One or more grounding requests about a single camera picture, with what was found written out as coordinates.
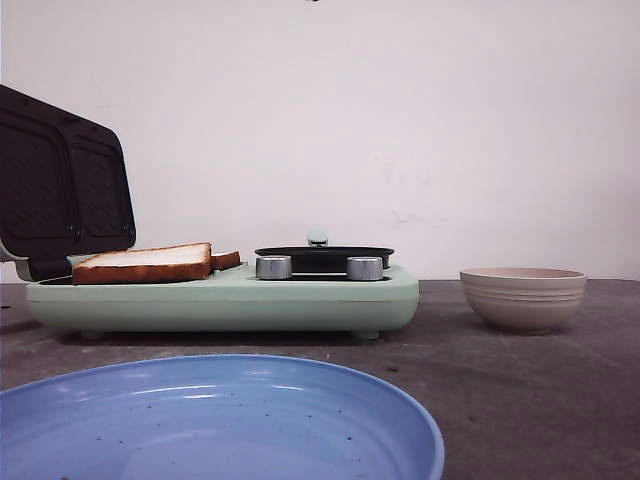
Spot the beige ribbed ceramic bowl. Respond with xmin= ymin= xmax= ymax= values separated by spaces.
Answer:
xmin=459 ymin=267 xmax=587 ymax=333

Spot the breakfast maker hinged lid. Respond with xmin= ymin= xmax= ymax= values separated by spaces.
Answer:
xmin=1 ymin=86 xmax=136 ymax=282

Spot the right silver control knob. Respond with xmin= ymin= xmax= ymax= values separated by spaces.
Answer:
xmin=346 ymin=256 xmax=384 ymax=282

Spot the blue ceramic plate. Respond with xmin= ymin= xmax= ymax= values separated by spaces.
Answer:
xmin=1 ymin=355 xmax=445 ymax=479

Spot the left silver control knob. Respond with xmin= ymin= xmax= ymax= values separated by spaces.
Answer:
xmin=256 ymin=255 xmax=293 ymax=280

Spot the mint green breakfast maker base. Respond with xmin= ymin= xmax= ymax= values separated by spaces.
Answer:
xmin=26 ymin=263 xmax=419 ymax=338

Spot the black round frying pan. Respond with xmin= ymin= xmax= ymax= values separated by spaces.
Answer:
xmin=255 ymin=231 xmax=395 ymax=274

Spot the silver control knob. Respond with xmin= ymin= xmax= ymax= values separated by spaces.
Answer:
xmin=346 ymin=256 xmax=384 ymax=282
xmin=256 ymin=255 xmax=293 ymax=280

